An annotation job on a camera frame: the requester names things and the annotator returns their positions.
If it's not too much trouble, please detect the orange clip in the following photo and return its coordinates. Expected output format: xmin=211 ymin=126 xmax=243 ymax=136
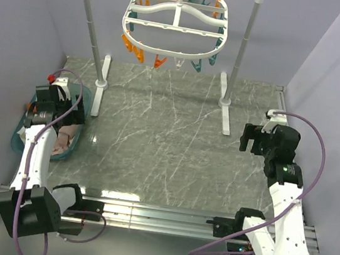
xmin=153 ymin=54 xmax=167 ymax=68
xmin=121 ymin=34 xmax=144 ymax=63

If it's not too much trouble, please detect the white oval clip hanger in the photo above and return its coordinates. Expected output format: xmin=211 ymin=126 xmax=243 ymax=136
xmin=122 ymin=0 xmax=229 ymax=61

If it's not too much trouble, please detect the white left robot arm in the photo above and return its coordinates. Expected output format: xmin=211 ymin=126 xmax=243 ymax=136
xmin=0 ymin=82 xmax=85 ymax=237

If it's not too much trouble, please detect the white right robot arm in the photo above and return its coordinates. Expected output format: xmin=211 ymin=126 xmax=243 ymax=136
xmin=232 ymin=123 xmax=310 ymax=255

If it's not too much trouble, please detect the teal clip right side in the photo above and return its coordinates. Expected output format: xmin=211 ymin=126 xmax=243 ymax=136
xmin=208 ymin=53 xmax=218 ymax=66

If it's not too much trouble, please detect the teal clip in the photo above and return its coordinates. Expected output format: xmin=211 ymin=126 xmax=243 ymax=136
xmin=191 ymin=59 xmax=203 ymax=73
xmin=208 ymin=53 xmax=218 ymax=66

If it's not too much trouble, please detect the teal clip front right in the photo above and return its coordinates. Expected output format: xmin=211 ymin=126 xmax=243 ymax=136
xmin=191 ymin=59 xmax=203 ymax=73

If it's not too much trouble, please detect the pink cloth in basket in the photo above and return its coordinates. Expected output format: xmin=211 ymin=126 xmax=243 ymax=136
xmin=51 ymin=124 xmax=81 ymax=156

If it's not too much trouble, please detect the teal plastic laundry basket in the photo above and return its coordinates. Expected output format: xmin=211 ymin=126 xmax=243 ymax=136
xmin=11 ymin=81 xmax=92 ymax=161

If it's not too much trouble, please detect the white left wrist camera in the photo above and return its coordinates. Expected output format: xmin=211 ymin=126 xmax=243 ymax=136
xmin=47 ymin=75 xmax=71 ymax=101

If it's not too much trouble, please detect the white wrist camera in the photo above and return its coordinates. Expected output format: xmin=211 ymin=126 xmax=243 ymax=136
xmin=261 ymin=109 xmax=288 ymax=134
xmin=47 ymin=75 xmax=71 ymax=101

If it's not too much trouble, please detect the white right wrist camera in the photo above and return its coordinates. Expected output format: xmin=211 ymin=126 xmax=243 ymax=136
xmin=261 ymin=109 xmax=288 ymax=134

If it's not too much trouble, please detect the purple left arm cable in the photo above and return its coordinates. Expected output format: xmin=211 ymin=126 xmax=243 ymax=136
xmin=9 ymin=64 xmax=127 ymax=255

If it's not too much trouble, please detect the white clothes rack frame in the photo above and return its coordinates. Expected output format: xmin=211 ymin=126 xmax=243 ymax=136
xmin=83 ymin=0 xmax=264 ymax=136

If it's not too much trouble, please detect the aluminium mounting rail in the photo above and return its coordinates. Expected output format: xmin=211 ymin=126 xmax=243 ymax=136
xmin=0 ymin=182 xmax=323 ymax=255

